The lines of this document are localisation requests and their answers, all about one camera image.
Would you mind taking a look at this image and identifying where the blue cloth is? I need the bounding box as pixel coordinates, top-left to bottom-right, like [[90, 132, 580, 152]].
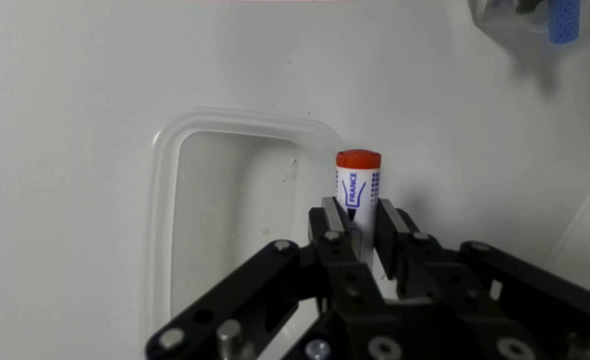
[[546, 0, 584, 47]]

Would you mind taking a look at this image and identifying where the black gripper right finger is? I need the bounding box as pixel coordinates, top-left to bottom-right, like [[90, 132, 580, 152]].
[[373, 197, 590, 360]]

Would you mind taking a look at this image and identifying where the blue and grey object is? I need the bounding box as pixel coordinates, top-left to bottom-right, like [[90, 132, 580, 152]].
[[465, 0, 590, 51]]

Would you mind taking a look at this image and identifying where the clear plastic bowl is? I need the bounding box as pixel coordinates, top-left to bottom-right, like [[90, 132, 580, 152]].
[[140, 109, 346, 347]]

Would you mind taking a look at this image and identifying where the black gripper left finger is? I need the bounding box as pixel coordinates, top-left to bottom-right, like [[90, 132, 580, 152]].
[[145, 194, 381, 360]]

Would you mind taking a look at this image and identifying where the white marker with red cap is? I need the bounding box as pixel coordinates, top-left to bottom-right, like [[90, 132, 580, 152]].
[[335, 149, 385, 265]]

